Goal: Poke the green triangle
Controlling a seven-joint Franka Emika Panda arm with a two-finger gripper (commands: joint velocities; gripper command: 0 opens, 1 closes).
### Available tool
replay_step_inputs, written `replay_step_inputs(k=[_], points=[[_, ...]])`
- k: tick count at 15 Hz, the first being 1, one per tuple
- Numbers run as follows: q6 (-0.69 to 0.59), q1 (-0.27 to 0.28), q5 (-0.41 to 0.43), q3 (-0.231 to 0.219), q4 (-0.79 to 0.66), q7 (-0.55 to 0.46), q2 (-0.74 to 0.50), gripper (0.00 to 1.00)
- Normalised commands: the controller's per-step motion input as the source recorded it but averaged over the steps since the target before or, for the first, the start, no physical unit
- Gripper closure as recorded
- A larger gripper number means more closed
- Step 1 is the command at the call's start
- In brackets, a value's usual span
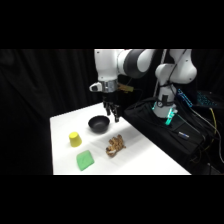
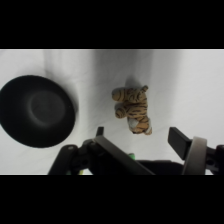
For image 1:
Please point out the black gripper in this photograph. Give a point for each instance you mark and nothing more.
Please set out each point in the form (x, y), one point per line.
(109, 97)

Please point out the green triangle block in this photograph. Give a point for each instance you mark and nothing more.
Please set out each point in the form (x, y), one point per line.
(84, 160)

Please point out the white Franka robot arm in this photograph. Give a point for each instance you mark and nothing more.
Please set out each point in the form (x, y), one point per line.
(106, 65)

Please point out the black bowl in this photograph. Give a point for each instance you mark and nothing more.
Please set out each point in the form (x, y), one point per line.
(99, 123)

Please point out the brown plush toy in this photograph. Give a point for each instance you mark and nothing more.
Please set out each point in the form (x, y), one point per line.
(115, 145)

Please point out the yellow cup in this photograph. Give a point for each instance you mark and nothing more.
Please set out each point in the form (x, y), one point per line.
(75, 139)

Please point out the black robot stand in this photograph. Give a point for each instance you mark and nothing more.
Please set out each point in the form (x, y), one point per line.
(156, 130)

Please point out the green status light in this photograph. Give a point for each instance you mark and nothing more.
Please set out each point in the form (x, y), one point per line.
(170, 116)

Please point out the blue lit panel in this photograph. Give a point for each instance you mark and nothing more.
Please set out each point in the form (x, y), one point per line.
(184, 97)

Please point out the small white blue device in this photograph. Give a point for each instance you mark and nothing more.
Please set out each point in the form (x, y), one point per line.
(183, 134)

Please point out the black curtain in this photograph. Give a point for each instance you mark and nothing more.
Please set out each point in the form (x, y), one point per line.
(43, 83)

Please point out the laptop with blue keyboard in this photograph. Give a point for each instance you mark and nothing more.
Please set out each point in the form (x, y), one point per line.
(208, 99)

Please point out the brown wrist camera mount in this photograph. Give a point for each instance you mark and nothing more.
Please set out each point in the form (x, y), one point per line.
(125, 88)

